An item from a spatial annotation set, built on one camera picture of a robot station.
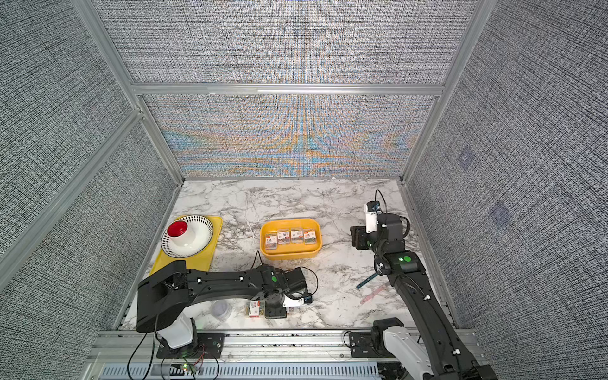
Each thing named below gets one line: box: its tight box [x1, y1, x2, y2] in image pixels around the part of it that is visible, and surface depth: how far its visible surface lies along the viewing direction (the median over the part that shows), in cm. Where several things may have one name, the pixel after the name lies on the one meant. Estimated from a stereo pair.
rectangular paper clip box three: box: [265, 232, 278, 251], surface depth 97 cm
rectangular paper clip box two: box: [245, 300, 266, 318], surface depth 81 cm
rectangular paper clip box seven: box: [303, 228, 317, 246], surface depth 98 cm
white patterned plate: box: [177, 215, 214, 259], surface depth 101 cm
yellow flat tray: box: [150, 216, 224, 277], surface depth 94 cm
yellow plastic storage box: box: [259, 217, 323, 261], surface depth 97 cm
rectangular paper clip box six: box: [290, 228, 304, 244], surface depth 99 cm
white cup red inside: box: [167, 220, 190, 247], surface depth 94 cm
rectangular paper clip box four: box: [277, 229, 291, 245], surface depth 97 cm
